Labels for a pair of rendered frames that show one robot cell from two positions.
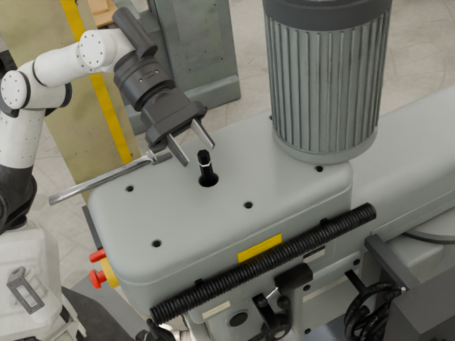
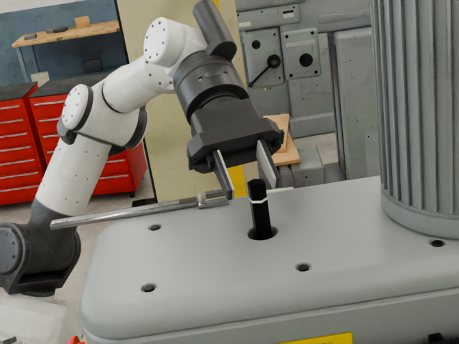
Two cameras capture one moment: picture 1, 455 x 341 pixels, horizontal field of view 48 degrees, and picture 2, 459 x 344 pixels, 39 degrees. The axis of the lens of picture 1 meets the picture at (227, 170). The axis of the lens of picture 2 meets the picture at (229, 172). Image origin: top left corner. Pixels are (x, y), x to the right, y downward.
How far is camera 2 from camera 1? 0.35 m
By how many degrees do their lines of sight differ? 28
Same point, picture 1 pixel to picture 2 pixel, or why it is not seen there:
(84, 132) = not seen: hidden behind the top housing
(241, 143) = (330, 202)
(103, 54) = (164, 44)
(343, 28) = not seen: outside the picture
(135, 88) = (191, 87)
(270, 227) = (331, 312)
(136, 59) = (203, 56)
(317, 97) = (431, 104)
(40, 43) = (184, 155)
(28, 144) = (76, 183)
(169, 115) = (225, 126)
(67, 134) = not seen: hidden behind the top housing
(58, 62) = (127, 72)
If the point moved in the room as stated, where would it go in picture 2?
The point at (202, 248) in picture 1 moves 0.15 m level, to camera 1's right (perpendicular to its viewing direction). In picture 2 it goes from (210, 309) to (356, 314)
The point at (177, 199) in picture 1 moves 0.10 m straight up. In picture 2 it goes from (207, 247) to (193, 170)
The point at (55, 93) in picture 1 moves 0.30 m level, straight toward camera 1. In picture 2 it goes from (123, 123) to (106, 196)
